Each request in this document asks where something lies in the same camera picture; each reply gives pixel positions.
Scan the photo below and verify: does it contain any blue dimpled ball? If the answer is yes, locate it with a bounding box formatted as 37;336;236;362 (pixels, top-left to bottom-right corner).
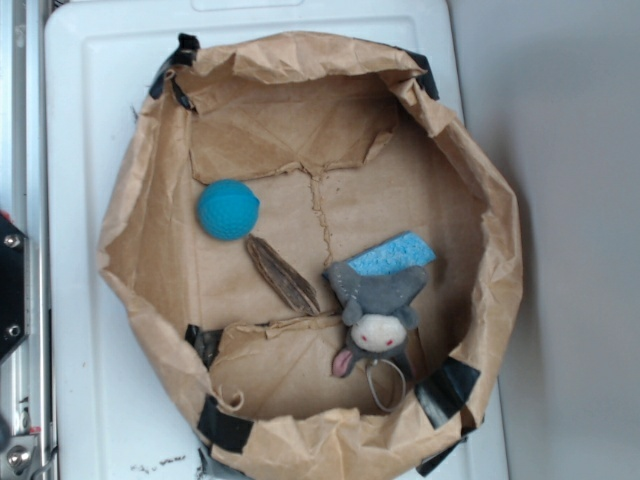
196;179;260;241

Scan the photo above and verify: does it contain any white plastic tray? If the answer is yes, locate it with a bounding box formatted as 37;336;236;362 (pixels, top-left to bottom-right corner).
42;0;511;480

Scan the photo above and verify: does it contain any grey plush bat toy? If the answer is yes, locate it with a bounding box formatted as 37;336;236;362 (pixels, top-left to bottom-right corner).
324;261;428;413

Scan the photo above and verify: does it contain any blue sponge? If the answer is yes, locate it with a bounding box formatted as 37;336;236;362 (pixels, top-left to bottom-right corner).
346;231;436;276

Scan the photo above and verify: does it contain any metal frame rail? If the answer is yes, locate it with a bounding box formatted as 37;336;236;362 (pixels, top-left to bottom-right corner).
1;1;59;479

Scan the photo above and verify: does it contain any black mounting bracket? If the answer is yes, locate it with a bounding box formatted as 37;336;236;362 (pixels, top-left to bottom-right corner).
0;210;30;363

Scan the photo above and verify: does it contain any dark brown wood chip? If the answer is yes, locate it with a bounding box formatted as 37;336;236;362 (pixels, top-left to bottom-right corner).
246;234;321;316

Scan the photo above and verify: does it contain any brown paper bag bin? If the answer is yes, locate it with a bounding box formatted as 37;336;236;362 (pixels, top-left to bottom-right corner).
98;32;523;479

